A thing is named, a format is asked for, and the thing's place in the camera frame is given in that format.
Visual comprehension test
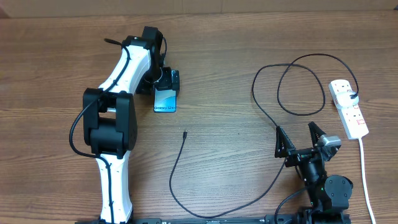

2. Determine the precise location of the blue Samsung smartphone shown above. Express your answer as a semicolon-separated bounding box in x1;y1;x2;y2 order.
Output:
154;89;177;113

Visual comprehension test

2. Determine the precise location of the white charger plug adapter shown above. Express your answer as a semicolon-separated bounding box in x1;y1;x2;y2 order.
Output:
335;91;359;110

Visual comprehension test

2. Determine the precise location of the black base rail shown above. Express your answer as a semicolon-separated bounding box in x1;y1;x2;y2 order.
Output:
74;213;352;224

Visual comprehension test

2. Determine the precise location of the white power strip cord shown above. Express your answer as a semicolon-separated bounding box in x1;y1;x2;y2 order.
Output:
358;138;377;224

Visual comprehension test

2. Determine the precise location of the white power strip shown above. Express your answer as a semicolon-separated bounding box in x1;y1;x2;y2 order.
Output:
328;80;369;139

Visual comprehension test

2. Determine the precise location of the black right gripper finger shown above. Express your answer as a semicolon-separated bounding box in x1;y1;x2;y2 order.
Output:
274;126;295;157
308;121;325;146

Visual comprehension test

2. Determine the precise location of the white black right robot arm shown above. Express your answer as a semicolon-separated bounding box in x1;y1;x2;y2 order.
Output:
272;121;353;223

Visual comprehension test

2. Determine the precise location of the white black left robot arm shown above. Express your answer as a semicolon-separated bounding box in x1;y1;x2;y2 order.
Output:
69;26;180;223

